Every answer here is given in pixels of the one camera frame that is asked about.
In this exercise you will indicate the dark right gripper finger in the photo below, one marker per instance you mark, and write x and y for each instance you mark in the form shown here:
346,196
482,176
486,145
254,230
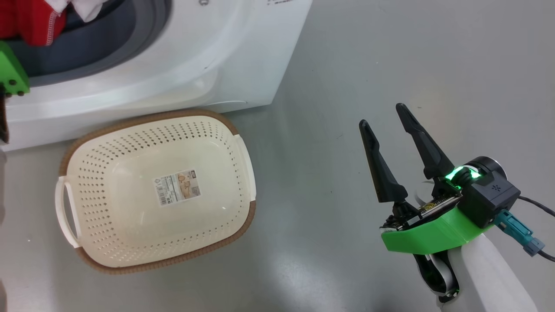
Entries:
431,156
383,177

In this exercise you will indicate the red garment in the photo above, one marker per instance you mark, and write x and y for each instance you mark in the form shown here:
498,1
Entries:
30,21

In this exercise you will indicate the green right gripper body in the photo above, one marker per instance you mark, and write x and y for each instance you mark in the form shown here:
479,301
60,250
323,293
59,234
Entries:
429,236

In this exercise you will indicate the white front-load washing machine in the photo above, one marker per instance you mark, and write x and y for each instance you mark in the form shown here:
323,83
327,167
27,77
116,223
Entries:
195,52

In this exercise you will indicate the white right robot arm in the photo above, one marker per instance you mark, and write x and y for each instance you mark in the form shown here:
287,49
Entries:
481,277

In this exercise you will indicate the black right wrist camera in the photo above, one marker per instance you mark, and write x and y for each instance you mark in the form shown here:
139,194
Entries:
490,199

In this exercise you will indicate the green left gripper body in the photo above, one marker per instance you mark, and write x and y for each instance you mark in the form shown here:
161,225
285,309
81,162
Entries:
11,71

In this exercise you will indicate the basket product label sticker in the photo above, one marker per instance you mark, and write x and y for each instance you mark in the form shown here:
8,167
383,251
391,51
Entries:
176,187

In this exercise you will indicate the white garment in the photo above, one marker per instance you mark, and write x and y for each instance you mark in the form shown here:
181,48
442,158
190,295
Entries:
82,8

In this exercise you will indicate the teal right camera connector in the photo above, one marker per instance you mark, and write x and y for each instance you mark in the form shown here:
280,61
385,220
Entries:
518,232

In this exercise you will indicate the cream perforated laundry basket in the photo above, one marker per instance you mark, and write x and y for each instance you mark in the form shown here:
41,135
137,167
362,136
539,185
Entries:
130,234

